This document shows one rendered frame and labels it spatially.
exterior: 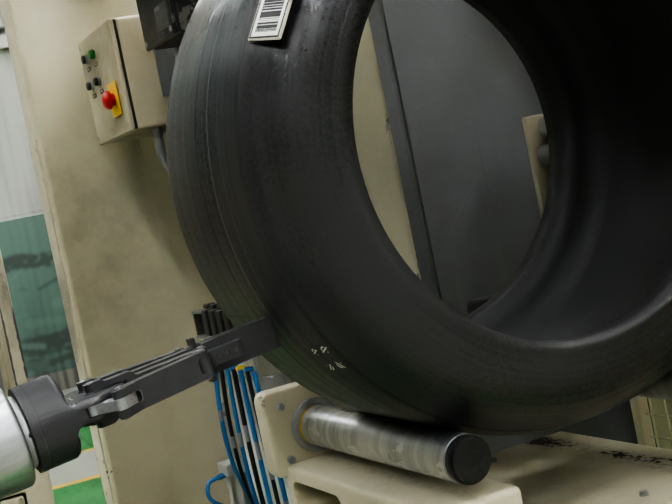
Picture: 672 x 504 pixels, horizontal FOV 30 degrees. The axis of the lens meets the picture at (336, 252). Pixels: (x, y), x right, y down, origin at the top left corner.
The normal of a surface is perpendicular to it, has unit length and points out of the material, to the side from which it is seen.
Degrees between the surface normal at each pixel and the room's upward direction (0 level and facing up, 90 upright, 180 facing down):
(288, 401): 90
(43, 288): 90
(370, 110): 90
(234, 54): 70
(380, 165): 90
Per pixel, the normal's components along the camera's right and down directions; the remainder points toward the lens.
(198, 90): -0.91, -0.10
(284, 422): 0.41, -0.04
